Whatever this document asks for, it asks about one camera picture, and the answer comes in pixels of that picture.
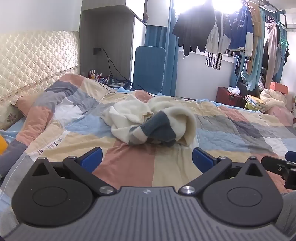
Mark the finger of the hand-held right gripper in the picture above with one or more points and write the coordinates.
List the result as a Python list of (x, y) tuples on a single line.
[(277, 167)]

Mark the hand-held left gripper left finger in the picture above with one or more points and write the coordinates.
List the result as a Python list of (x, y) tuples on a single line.
[(92, 158)]

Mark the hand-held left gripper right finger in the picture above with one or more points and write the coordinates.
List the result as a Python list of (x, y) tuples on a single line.
[(203, 161)]

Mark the cream blue-striped sweater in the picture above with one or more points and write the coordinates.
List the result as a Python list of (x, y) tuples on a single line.
[(129, 115)]

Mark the checkered patchwork quilt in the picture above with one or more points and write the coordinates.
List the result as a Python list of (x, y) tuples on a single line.
[(138, 166)]

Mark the person's grey trouser leg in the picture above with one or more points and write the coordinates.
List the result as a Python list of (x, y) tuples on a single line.
[(289, 213)]

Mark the pink plush bundle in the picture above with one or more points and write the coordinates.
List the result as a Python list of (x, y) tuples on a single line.
[(281, 114)]

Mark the dark red box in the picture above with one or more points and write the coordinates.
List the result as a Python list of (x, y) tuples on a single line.
[(227, 98)]

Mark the stack of folded papers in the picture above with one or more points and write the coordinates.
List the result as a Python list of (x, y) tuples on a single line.
[(255, 103)]

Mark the cream bundled duvet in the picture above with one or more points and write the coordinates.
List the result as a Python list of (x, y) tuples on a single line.
[(272, 97)]

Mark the bedside table clutter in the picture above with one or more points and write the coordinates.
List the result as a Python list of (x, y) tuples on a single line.
[(118, 83)]

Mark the orange box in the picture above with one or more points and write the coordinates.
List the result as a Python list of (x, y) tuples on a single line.
[(279, 88)]

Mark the cluster of small bottles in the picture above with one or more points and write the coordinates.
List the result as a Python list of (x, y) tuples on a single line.
[(93, 74)]

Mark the light blue bed sheet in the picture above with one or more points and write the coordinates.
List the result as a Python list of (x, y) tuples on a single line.
[(12, 131)]

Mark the yellow object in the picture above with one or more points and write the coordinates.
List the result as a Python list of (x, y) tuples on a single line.
[(2, 144)]

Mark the floral pillow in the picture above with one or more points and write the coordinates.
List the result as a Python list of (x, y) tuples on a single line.
[(9, 115)]

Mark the striped hanging shirt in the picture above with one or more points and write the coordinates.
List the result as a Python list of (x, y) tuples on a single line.
[(214, 60)]

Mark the blue upholstered chair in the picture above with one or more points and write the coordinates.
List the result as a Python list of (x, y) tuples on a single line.
[(149, 69)]

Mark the cream quilted headboard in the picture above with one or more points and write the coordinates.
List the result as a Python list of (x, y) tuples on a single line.
[(34, 60)]

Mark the pink hanging garment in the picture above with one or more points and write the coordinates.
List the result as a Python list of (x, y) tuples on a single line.
[(271, 48)]

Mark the white hanging shirt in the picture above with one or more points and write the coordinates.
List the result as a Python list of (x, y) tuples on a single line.
[(216, 37)]

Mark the black hanging jacket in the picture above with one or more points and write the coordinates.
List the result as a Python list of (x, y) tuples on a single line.
[(194, 25)]

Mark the blue hanging jersey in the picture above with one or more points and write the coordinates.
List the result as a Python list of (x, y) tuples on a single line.
[(238, 27)]

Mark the beige hanging garment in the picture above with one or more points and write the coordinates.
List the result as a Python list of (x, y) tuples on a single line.
[(256, 23)]

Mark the black wall socket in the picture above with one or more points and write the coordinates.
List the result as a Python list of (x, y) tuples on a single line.
[(96, 51)]

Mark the metal clothes rail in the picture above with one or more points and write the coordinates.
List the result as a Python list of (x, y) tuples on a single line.
[(266, 4)]

